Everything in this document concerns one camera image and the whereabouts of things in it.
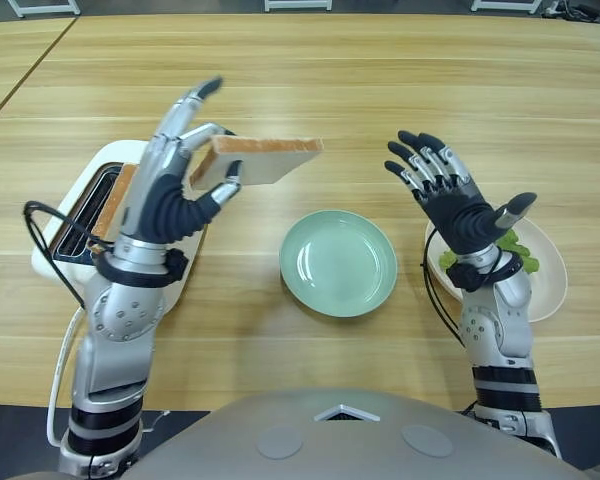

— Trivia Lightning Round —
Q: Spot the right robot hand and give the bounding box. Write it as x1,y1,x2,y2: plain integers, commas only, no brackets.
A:
385,130,538,257

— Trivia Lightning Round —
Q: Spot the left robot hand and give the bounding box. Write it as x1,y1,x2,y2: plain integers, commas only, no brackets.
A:
112,75,244,265

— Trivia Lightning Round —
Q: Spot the bread slice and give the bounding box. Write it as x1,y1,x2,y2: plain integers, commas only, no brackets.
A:
188,135,326,194
90,162,140,251

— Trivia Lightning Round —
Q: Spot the cream toaster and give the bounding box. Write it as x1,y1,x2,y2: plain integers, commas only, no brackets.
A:
30,139,212,312

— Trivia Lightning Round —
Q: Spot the green lettuce leaf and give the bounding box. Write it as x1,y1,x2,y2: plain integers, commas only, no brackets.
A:
438,227,541,276

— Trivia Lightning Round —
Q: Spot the cream plate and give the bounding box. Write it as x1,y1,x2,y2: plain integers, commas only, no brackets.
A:
424,216,568,324

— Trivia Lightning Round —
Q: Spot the green plate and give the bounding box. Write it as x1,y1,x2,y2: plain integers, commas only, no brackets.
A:
278,209,399,319

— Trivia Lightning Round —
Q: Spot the robot body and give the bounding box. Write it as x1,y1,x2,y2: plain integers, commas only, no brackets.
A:
124,388,589,480

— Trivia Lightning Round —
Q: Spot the black cable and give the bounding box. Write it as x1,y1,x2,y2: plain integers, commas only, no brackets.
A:
421,227,526,349
23,199,119,311

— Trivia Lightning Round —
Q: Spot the white cord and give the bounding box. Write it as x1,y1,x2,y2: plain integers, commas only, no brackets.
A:
46,306,87,447

